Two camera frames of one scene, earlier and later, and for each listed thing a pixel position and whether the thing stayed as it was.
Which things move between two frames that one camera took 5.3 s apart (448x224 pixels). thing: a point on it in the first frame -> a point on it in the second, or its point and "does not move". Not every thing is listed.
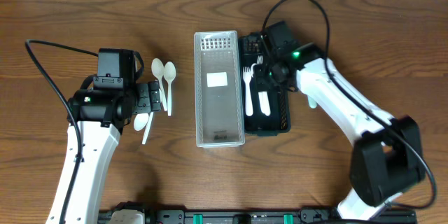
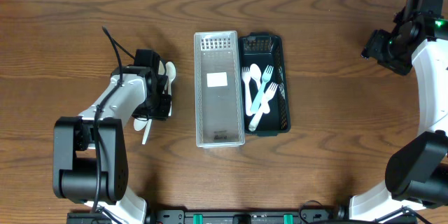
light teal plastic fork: x=311 y=102 -> x=257 y=98
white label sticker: x=218 y=79 does not move
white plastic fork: x=246 y=73 does not move
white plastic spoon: x=169 y=73 does not move
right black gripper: x=259 y=82 -> x=374 y=47
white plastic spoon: x=260 y=94 does not move
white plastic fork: x=260 y=59 -> x=267 y=96
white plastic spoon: x=148 y=127 does not move
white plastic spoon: x=140 y=121 does not move
